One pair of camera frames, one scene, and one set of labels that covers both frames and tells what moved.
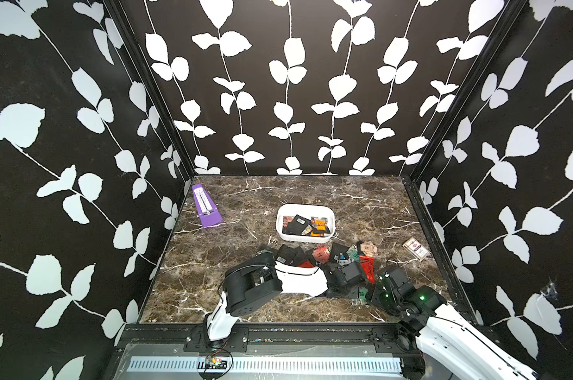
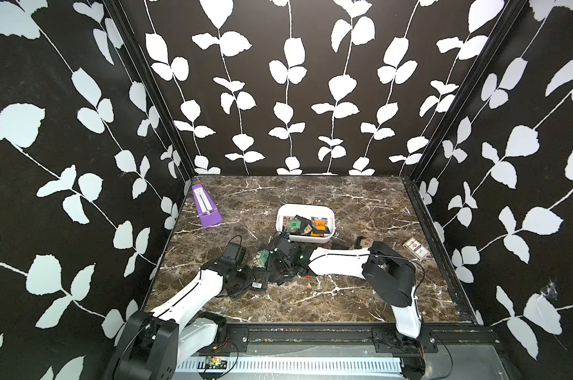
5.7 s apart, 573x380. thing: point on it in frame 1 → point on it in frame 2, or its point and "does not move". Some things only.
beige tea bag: [369, 248] does not move
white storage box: [308, 210] does not move
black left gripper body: [351, 293] → [242, 280]
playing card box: [418, 250] does not move
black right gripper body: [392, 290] → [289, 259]
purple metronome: [209, 213] does not move
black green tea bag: [362, 294] → [293, 225]
